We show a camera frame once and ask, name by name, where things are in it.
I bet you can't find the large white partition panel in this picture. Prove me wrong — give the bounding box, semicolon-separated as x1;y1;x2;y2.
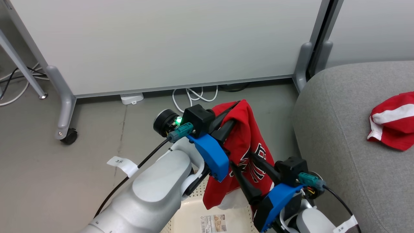
10;0;330;97

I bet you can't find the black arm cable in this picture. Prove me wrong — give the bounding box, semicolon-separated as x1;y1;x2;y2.
94;138;172;218
323;184;354;218

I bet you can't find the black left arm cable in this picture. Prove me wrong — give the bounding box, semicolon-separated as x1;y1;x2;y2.
94;138;172;218

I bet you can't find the teal left camera connector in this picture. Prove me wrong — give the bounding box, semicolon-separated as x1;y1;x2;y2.
167;122;194;143

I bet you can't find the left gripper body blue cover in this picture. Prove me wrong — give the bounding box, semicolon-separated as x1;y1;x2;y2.
153;109;231;183

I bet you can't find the red garment with white stripes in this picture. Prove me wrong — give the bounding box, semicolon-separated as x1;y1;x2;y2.
367;92;414;151

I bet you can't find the teal camera connector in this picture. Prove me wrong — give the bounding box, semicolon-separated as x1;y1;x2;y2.
167;122;194;143
298;172;326;191

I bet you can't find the narrow white partition panel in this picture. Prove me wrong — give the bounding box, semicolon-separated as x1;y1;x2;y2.
323;0;414;68

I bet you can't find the white plastic laundry basket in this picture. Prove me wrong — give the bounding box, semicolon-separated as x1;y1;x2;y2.
160;175;259;233

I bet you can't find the teal right camera connector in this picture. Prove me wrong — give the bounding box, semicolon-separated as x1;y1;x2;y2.
298;172;326;191

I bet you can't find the coiled black cable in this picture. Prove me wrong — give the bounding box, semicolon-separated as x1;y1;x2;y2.
219;83;250;93

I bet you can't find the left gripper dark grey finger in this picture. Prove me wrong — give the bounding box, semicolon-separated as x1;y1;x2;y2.
211;101;241;130
220;120;236;143

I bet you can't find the white power adapter box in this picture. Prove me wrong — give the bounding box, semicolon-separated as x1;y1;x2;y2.
120;93;144;105

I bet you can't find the red jersey with lettering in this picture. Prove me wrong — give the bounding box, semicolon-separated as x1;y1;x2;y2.
203;99;275;210

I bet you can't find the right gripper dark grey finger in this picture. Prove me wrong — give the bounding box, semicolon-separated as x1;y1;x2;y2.
248;153;281;182
230;162;262;205

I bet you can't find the grey partition foot with caster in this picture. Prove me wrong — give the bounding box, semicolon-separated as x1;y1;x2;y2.
46;65;77;140

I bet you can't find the grey metal table leg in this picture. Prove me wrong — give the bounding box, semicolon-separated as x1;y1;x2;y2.
0;29;48;99

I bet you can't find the looped white cable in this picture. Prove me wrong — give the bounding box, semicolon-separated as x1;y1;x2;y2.
172;86;219;113

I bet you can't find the long white floor cable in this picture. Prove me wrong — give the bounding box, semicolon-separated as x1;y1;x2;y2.
0;63;49;106

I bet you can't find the thin black floor cable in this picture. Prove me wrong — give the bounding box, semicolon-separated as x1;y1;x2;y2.
0;66;48;101

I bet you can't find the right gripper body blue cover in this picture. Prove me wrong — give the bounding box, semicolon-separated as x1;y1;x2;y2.
253;183;304;233

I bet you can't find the white cable tag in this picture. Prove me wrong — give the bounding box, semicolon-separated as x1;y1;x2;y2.
107;156;139;178
333;215;359;233

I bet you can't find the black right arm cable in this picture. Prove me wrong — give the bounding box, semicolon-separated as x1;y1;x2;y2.
323;184;354;218

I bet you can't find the white right cable tag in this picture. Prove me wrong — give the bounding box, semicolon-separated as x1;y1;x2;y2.
333;215;359;233

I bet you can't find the white left cable tag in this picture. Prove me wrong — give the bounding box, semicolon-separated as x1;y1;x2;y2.
107;156;139;178

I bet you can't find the grey fabric sofa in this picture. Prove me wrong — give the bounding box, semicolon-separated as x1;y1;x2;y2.
293;61;414;233

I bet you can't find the black caster wheel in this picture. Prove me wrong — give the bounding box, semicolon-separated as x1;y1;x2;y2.
60;128;78;145

